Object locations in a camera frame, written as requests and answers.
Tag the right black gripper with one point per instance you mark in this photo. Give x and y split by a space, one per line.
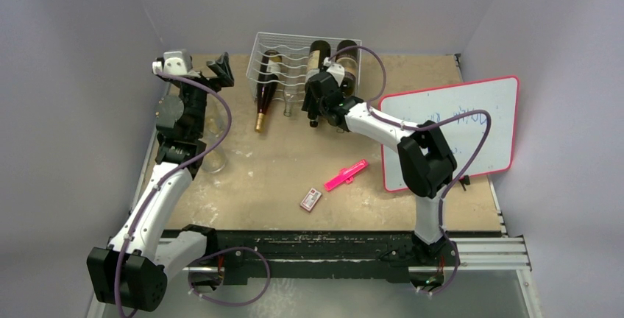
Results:
315 99

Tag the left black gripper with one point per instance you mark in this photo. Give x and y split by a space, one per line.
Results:
221 69

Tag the green bottle cream label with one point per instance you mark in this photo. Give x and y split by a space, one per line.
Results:
319 50

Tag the green bottle brown label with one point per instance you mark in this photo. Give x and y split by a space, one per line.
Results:
348 58

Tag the clear bottle with black cap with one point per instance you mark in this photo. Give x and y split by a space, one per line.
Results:
214 126

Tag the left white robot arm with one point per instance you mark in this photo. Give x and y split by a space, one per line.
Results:
133 271

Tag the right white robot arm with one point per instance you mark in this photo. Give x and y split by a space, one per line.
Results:
426 161

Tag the small clear empty bottle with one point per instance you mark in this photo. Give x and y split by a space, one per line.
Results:
290 93

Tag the dark red gold-capped bottle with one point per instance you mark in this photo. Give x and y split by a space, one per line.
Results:
266 85

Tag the pink plastic clip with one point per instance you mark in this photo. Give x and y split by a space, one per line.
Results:
346 175

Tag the small red white card box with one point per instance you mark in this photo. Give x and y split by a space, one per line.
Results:
310 200

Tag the pink-framed whiteboard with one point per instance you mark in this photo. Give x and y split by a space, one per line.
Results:
498 97

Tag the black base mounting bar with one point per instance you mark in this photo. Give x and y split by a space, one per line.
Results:
392 256

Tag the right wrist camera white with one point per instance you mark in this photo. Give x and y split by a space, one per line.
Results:
336 70

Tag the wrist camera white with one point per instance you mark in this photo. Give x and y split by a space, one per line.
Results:
176 63
336 70

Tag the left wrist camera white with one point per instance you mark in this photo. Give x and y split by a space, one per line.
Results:
176 63

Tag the white wire wine rack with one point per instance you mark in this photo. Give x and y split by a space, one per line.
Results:
294 51

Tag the aluminium table edge rail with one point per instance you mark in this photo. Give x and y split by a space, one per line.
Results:
149 156

